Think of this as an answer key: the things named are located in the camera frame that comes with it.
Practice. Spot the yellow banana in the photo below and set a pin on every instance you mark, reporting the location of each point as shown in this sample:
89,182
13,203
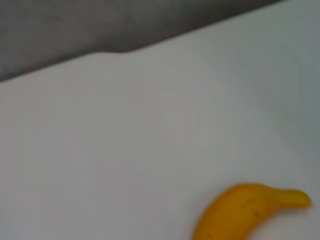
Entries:
235,215

